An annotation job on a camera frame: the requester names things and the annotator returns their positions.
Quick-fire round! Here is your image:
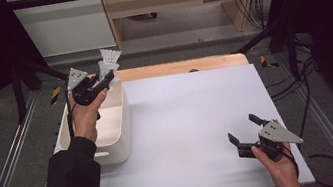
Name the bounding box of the wooden desk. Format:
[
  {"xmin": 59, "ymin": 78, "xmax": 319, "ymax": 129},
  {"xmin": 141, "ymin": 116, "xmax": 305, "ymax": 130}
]
[{"xmin": 98, "ymin": 0, "xmax": 293, "ymax": 54}]

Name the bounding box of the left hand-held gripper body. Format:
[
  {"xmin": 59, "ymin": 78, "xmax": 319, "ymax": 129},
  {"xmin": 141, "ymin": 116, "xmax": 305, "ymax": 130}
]
[{"xmin": 63, "ymin": 62, "xmax": 110, "ymax": 109}]

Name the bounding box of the white cabinet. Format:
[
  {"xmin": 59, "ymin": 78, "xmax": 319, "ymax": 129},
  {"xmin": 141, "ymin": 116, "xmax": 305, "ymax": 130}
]
[{"xmin": 5, "ymin": 0, "xmax": 117, "ymax": 63}]

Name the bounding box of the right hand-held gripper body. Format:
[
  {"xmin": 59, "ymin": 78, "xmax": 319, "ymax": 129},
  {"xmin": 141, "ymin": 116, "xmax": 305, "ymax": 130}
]
[{"xmin": 233, "ymin": 115, "xmax": 307, "ymax": 168}]

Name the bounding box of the black metal stand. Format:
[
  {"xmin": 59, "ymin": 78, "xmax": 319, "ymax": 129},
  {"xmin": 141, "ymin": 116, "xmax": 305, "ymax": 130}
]
[
  {"xmin": 8, "ymin": 51, "xmax": 81, "ymax": 125},
  {"xmin": 228, "ymin": 15, "xmax": 306, "ymax": 90}
]

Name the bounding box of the person's right hand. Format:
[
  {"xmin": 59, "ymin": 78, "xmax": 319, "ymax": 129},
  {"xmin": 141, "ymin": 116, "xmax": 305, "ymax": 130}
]
[{"xmin": 250, "ymin": 138, "xmax": 303, "ymax": 187}]

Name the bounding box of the translucent white shuttlecock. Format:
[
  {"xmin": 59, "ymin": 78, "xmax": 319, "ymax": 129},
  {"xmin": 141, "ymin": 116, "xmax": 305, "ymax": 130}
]
[{"xmin": 99, "ymin": 45, "xmax": 124, "ymax": 66}]

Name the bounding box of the white plastic basket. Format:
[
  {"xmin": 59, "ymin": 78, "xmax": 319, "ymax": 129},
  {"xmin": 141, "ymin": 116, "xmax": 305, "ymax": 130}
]
[{"xmin": 43, "ymin": 74, "xmax": 139, "ymax": 175}]

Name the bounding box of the wooden table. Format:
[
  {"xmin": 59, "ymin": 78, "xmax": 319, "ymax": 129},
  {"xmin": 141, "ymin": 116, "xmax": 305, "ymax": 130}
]
[{"xmin": 114, "ymin": 49, "xmax": 250, "ymax": 85}]

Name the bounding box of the black floor cable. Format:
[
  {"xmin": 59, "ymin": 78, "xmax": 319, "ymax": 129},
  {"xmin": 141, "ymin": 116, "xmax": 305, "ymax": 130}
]
[
  {"xmin": 265, "ymin": 63, "xmax": 322, "ymax": 102},
  {"xmin": 284, "ymin": 56, "xmax": 333, "ymax": 187}
]

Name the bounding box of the yellow and black tape marker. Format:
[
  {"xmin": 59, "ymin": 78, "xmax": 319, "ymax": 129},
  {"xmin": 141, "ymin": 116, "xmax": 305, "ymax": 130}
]
[
  {"xmin": 259, "ymin": 53, "xmax": 280, "ymax": 71},
  {"xmin": 48, "ymin": 86, "xmax": 65, "ymax": 106}
]

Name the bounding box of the person's left hand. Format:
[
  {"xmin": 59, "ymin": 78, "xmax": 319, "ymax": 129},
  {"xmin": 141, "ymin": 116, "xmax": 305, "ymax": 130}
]
[{"xmin": 66, "ymin": 84, "xmax": 117, "ymax": 146}]

